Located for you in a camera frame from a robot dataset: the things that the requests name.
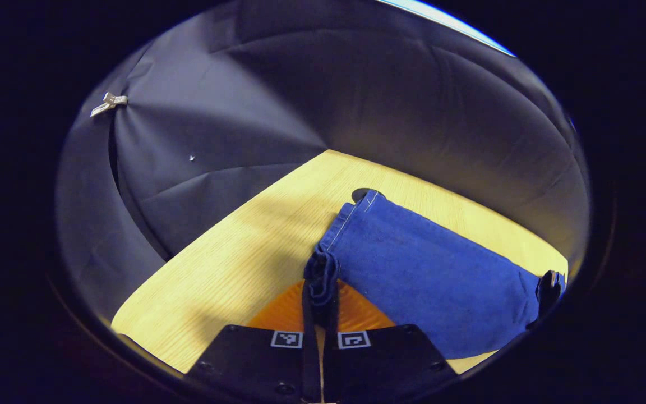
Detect blue denim jeans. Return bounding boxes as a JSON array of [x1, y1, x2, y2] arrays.
[[303, 190, 567, 360]]

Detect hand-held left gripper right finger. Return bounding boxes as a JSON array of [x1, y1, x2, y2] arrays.
[[323, 279, 458, 404]]

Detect black backdrop cloth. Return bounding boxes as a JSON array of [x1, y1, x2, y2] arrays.
[[56, 0, 590, 337]]

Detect white metal clip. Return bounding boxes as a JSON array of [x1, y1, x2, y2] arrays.
[[90, 92, 128, 118]]

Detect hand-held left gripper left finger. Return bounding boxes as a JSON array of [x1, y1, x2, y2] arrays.
[[187, 279, 322, 404]]

